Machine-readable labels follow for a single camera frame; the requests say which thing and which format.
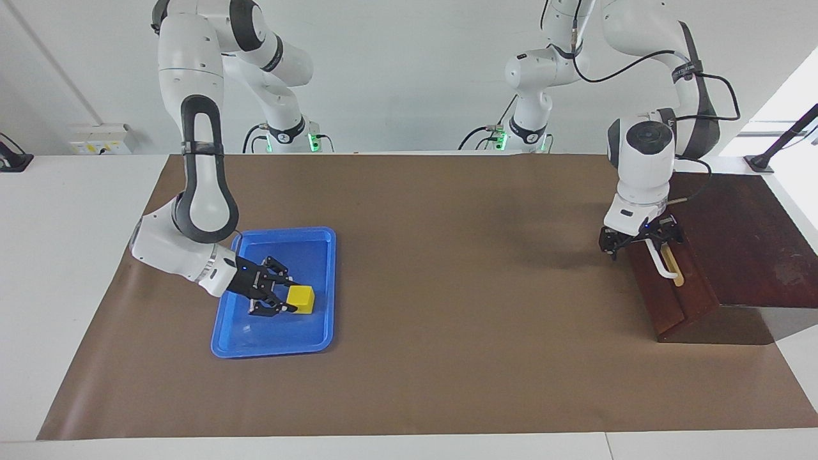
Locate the black base cable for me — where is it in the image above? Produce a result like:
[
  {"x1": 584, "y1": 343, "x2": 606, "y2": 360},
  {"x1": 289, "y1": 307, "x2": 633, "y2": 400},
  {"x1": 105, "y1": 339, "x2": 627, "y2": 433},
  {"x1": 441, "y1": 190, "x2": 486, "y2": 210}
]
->
[
  {"x1": 242, "y1": 123, "x2": 272, "y2": 154},
  {"x1": 458, "y1": 96, "x2": 518, "y2": 151}
]

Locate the yellow block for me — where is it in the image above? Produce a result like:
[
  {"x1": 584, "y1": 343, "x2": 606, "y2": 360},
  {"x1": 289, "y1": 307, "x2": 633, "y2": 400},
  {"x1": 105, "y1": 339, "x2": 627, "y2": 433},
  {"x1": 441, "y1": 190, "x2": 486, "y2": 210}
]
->
[{"x1": 286, "y1": 285, "x2": 317, "y2": 315}]

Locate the black left base cable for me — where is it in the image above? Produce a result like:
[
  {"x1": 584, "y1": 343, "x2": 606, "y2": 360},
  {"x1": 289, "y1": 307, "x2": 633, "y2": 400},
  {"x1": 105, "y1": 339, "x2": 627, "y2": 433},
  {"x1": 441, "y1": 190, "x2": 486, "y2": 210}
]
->
[{"x1": 458, "y1": 96, "x2": 518, "y2": 151}]

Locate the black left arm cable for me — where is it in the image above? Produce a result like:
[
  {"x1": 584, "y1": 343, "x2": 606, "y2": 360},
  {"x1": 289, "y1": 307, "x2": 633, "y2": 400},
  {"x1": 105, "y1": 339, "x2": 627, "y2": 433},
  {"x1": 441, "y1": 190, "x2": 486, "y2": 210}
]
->
[{"x1": 540, "y1": 0, "x2": 742, "y2": 205}]

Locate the black stand base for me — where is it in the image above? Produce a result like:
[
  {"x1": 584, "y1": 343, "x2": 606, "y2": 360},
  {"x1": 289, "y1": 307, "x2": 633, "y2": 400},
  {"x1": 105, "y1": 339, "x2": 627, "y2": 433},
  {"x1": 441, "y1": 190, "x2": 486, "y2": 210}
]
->
[{"x1": 0, "y1": 132, "x2": 34, "y2": 173}]

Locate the white wall socket box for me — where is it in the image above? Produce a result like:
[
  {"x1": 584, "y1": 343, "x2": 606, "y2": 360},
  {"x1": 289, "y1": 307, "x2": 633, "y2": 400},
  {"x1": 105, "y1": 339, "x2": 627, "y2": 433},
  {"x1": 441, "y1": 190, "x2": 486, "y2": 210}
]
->
[{"x1": 69, "y1": 125, "x2": 133, "y2": 156}]

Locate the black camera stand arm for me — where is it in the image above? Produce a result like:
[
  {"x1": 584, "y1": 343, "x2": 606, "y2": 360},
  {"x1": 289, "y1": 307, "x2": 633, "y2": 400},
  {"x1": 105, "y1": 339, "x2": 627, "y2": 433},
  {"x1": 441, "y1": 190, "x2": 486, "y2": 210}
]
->
[{"x1": 745, "y1": 104, "x2": 818, "y2": 174}]

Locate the black right base cable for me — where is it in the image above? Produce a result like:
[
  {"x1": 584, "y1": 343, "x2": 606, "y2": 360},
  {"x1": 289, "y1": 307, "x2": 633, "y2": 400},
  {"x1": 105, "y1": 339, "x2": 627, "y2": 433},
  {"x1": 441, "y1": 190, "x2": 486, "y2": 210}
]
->
[{"x1": 242, "y1": 123, "x2": 272, "y2": 154}]

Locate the blue plastic tray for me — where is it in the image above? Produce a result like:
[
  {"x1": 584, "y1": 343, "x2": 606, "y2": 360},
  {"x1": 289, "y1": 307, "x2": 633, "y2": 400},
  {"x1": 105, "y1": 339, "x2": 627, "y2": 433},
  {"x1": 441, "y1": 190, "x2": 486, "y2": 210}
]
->
[{"x1": 210, "y1": 227, "x2": 337, "y2": 359}]

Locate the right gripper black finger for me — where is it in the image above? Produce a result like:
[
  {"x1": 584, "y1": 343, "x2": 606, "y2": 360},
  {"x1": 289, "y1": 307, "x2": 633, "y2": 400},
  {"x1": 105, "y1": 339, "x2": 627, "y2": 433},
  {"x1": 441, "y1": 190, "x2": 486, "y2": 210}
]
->
[
  {"x1": 248, "y1": 295, "x2": 298, "y2": 318},
  {"x1": 259, "y1": 256, "x2": 301, "y2": 287}
]

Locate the brown paper table mat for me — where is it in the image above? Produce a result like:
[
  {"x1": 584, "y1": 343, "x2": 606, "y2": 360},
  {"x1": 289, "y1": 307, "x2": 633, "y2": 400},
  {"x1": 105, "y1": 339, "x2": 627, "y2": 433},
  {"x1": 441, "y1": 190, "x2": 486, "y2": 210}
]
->
[{"x1": 37, "y1": 153, "x2": 818, "y2": 441}]

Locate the wooden drawer with white handle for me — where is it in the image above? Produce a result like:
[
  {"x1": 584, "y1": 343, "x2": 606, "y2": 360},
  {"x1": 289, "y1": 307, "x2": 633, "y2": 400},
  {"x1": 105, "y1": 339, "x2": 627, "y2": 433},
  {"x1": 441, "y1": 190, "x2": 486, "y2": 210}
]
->
[{"x1": 625, "y1": 238, "x2": 721, "y2": 341}]

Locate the dark wooden drawer cabinet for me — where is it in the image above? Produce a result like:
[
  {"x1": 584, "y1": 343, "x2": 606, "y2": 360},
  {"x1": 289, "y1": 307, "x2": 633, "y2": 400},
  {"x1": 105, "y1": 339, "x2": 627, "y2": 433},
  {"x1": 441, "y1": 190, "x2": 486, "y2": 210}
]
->
[{"x1": 623, "y1": 171, "x2": 818, "y2": 346}]

